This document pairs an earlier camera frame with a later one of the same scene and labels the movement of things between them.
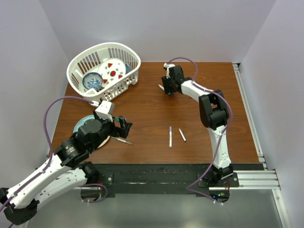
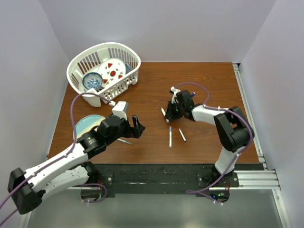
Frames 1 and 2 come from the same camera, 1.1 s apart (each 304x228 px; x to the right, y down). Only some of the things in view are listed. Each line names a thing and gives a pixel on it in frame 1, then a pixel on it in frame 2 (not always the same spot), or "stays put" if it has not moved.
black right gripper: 165,82 -> 170,115
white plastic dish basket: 101,72 stays put
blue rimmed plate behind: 128,68 stays put
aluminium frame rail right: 276,193 stays put
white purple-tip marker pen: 170,137 stays put
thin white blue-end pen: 183,137 stays put
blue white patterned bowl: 92,80 stays put
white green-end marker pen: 161,87 -> 163,111
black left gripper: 122,131 -> 133,132
